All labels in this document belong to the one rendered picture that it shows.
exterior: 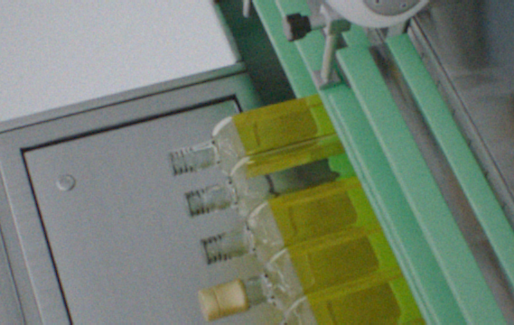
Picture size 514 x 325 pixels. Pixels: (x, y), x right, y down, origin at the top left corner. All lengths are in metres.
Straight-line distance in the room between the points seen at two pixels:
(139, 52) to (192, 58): 0.07
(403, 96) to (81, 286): 0.43
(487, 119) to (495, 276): 0.16
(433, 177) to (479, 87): 0.11
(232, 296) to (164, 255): 0.20
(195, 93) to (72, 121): 0.16
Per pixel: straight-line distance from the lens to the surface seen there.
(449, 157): 1.11
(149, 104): 1.44
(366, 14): 0.78
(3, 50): 1.52
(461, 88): 1.14
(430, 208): 1.08
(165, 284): 1.31
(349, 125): 1.21
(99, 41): 1.51
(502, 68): 1.17
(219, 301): 1.14
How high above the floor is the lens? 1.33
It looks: 13 degrees down
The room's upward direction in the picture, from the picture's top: 105 degrees counter-clockwise
